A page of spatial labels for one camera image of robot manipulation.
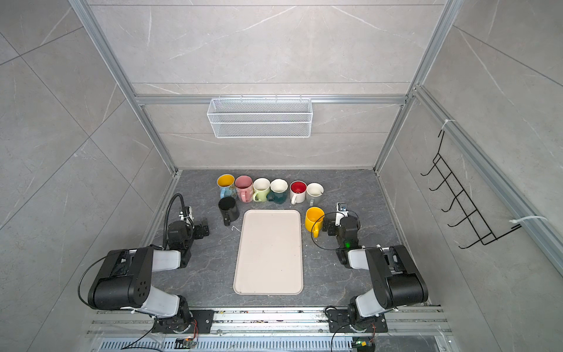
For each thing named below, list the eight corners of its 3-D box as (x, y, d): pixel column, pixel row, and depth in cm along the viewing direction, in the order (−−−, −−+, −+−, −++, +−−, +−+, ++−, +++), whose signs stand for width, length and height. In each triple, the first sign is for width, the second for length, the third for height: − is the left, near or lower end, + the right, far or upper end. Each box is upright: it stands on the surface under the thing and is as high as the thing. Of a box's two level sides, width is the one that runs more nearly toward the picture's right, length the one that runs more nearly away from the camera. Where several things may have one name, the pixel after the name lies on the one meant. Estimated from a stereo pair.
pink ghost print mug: (236, 209, 105) (232, 195, 96) (240, 189, 113) (236, 174, 104) (253, 209, 105) (250, 195, 96) (255, 189, 113) (252, 174, 104)
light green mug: (254, 207, 106) (251, 194, 98) (256, 190, 113) (253, 177, 105) (269, 207, 106) (268, 194, 98) (270, 190, 113) (269, 177, 105)
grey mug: (307, 213, 104) (309, 201, 96) (306, 193, 111) (307, 182, 104) (323, 213, 104) (326, 201, 97) (320, 193, 111) (323, 182, 104)
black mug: (226, 228, 98) (222, 219, 92) (220, 210, 104) (216, 200, 98) (242, 222, 100) (239, 212, 94) (235, 204, 107) (232, 194, 100)
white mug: (290, 206, 106) (290, 197, 100) (289, 189, 113) (290, 180, 107) (306, 206, 106) (307, 197, 100) (305, 189, 113) (306, 180, 107)
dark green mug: (268, 205, 107) (266, 191, 99) (269, 192, 112) (267, 178, 104) (288, 205, 107) (288, 191, 99) (288, 192, 112) (288, 178, 104)
